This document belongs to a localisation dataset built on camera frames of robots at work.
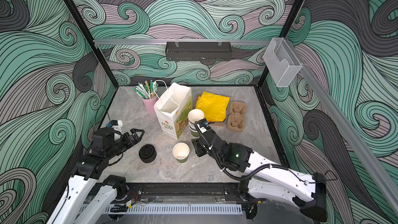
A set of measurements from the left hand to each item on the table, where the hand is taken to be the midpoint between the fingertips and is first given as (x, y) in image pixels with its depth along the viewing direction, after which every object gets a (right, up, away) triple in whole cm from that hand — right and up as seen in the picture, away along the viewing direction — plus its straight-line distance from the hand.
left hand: (139, 133), depth 73 cm
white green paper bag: (+17, +13, +2) cm, 21 cm away
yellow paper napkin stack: (+40, +11, +30) cm, 51 cm away
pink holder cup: (-2, +13, +23) cm, 27 cm away
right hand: (+26, -3, -4) cm, 27 cm away
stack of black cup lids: (+1, -13, +8) cm, 15 cm away
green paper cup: (+19, -13, +10) cm, 25 cm away
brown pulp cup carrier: (+53, +3, +21) cm, 57 cm away
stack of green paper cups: (+26, +7, +10) cm, 29 cm away
